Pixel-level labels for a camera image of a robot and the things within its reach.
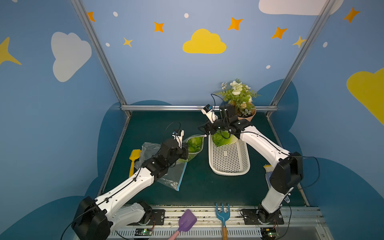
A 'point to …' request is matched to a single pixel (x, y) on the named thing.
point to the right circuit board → (268, 233)
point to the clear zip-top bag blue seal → (173, 178)
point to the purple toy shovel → (186, 222)
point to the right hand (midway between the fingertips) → (205, 122)
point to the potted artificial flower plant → (241, 97)
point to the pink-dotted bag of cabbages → (192, 155)
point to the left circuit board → (143, 232)
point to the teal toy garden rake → (223, 216)
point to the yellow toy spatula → (135, 155)
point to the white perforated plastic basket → (231, 159)
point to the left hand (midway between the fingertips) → (191, 143)
